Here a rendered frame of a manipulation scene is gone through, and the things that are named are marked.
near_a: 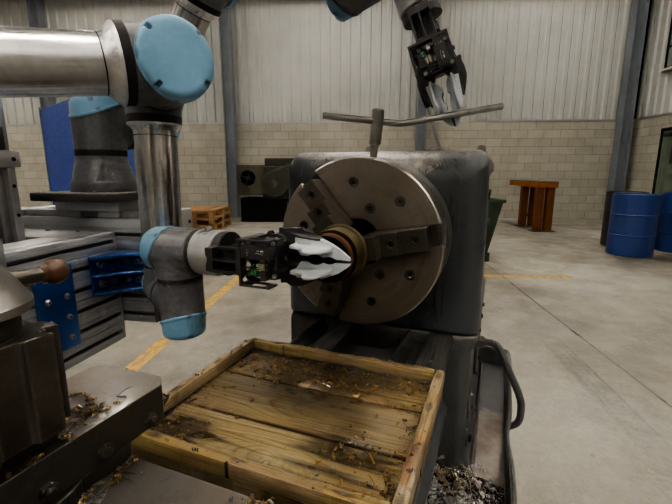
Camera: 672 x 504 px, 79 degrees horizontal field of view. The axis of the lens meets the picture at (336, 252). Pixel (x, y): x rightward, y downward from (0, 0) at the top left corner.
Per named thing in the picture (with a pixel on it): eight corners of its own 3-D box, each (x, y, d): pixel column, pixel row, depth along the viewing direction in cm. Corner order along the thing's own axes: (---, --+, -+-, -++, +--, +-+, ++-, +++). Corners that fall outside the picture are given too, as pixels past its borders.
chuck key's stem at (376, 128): (366, 173, 75) (373, 107, 72) (364, 172, 77) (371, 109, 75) (378, 174, 75) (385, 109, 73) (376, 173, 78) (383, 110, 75)
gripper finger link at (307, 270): (338, 291, 55) (279, 284, 59) (353, 280, 61) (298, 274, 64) (338, 269, 55) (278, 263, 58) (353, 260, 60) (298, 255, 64)
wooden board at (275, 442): (251, 355, 78) (250, 335, 77) (444, 393, 65) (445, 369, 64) (116, 455, 51) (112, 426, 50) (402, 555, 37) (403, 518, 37)
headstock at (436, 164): (356, 262, 157) (357, 158, 149) (487, 273, 140) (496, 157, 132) (279, 310, 103) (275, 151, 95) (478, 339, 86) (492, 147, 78)
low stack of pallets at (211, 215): (195, 224, 930) (194, 205, 922) (232, 224, 929) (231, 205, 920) (172, 232, 808) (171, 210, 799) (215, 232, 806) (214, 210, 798)
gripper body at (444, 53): (415, 80, 72) (394, 13, 71) (423, 89, 80) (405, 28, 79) (458, 61, 69) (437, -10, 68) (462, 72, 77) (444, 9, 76)
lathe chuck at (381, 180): (297, 293, 92) (307, 151, 85) (437, 325, 82) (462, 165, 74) (277, 305, 84) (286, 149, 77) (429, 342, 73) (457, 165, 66)
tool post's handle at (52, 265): (60, 279, 33) (57, 255, 33) (77, 281, 33) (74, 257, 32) (0, 293, 29) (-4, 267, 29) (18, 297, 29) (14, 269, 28)
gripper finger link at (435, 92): (435, 130, 74) (420, 80, 73) (440, 133, 79) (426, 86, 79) (452, 123, 72) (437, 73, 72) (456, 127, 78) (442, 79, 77)
